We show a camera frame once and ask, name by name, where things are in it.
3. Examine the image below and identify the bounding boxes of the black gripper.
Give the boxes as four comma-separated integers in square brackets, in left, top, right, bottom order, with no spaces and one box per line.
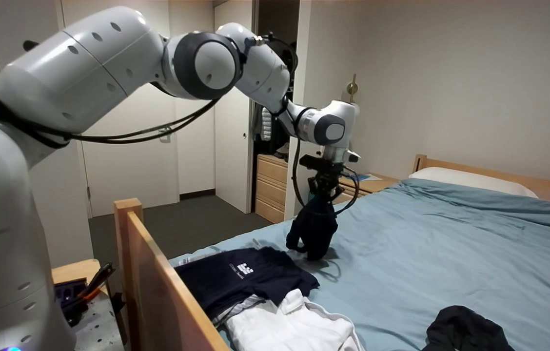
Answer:
[309,165,344,208]

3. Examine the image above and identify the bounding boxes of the white pillow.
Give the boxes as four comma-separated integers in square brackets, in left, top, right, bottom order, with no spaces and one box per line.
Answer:
[408,165,541,200]

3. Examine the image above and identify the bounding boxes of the dark box on side table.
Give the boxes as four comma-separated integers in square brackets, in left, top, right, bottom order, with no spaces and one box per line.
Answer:
[53,276,90,307]

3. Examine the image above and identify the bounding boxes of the small black garment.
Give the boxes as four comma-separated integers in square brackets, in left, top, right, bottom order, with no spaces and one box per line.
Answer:
[422,303,519,351]

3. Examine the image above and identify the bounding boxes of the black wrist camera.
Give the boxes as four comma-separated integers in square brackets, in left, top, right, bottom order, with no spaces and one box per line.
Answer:
[299,151,350,177]

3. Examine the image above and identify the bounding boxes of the small wooden side table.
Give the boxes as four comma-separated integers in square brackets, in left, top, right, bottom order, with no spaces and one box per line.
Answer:
[49,257,106,288]

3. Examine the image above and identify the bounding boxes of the silver door handle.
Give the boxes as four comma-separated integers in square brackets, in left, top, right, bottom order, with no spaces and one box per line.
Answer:
[157,122,176,144]

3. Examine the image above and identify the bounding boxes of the light blue duvet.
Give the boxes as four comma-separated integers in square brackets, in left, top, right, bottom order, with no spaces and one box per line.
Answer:
[170,177,550,351]

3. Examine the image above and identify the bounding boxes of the plain navy blue t-shirt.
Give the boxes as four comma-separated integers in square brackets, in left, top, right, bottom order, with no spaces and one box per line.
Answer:
[285,188,342,263]

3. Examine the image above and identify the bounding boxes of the grey plaid folded garment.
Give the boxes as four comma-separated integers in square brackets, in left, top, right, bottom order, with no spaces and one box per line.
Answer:
[211,294,272,327]

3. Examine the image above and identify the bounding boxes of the wooden nightstand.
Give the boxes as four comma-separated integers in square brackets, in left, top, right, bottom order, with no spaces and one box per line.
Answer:
[340,169,402,202]

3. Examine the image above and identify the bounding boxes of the navy t-shirt with white logo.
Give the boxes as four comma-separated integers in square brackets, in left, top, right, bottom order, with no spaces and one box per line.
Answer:
[174,245,322,321]

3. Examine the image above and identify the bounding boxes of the white folded garment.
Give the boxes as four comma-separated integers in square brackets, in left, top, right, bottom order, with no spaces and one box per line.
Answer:
[223,286,367,351]

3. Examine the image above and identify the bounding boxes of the grey perforated mounting plate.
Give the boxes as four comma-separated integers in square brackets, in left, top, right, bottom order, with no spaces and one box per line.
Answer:
[69,292,125,351]

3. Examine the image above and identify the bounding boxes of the orange handled pliers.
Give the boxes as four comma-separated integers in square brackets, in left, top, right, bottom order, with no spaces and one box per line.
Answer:
[63,261,119,321]

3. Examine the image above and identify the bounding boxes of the wooden bed frame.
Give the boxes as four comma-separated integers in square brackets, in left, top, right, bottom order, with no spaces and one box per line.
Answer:
[112,153,550,351]

